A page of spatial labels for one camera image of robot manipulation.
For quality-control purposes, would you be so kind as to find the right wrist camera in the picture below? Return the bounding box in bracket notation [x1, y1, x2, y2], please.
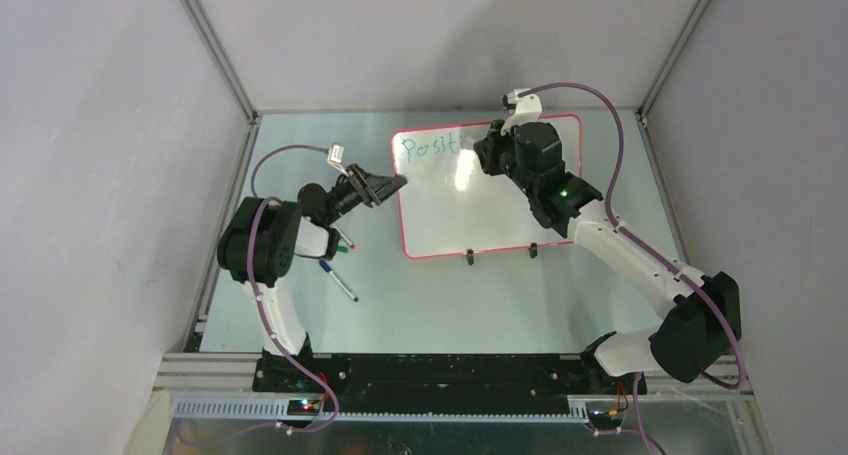
[501, 88, 542, 135]

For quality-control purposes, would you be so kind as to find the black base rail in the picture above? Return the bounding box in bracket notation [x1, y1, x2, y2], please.
[252, 352, 647, 416]

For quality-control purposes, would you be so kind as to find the pink framed whiteboard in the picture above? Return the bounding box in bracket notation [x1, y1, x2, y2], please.
[391, 122, 567, 260]

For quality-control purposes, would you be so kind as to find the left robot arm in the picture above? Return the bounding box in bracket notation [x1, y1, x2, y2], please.
[216, 164, 408, 392]

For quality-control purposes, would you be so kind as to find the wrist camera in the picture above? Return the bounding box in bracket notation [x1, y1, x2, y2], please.
[326, 143, 347, 175]
[501, 88, 542, 135]

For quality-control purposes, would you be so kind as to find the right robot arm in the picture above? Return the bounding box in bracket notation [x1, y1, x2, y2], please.
[473, 120, 741, 393]

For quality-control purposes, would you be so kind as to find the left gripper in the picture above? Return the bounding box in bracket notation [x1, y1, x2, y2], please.
[324, 163, 406, 225]

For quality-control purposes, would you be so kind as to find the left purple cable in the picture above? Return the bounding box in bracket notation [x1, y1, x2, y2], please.
[173, 144, 342, 443]

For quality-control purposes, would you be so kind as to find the blue whiteboard marker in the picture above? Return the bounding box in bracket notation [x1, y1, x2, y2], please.
[318, 260, 359, 303]

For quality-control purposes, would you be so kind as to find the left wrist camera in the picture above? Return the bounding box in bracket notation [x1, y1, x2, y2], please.
[326, 143, 347, 175]

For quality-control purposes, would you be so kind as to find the aluminium frame front rail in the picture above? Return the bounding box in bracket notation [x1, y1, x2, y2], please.
[154, 353, 753, 424]

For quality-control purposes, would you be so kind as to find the red whiteboard marker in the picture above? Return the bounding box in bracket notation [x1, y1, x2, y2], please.
[335, 227, 356, 250]

